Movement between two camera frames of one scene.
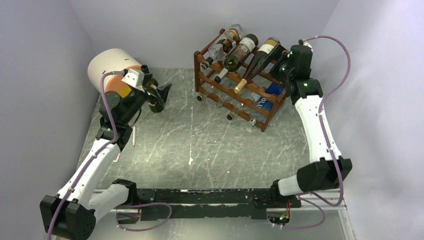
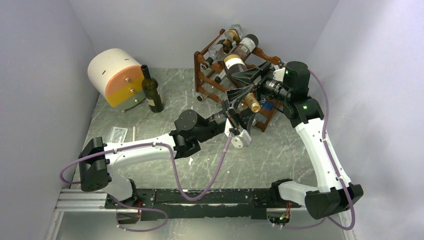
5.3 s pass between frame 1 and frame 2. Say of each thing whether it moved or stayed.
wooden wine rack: stayed
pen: stayed
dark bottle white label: stayed
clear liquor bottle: stayed
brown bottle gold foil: moved
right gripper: moved
